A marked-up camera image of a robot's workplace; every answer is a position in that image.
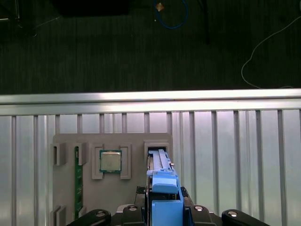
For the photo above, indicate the hard disk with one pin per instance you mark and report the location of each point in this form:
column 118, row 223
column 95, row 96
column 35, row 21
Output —
column 164, row 188

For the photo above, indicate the silver CPU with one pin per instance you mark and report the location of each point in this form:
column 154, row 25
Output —
column 110, row 161

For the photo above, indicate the green RAM stick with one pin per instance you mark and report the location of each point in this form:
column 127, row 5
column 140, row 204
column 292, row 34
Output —
column 78, row 183

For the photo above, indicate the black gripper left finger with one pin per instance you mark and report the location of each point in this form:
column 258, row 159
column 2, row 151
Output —
column 131, row 216

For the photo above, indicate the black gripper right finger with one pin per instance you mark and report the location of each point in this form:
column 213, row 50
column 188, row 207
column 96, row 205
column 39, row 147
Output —
column 200, row 216

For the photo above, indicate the grey parts rack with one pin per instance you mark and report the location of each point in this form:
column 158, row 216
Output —
column 136, row 164

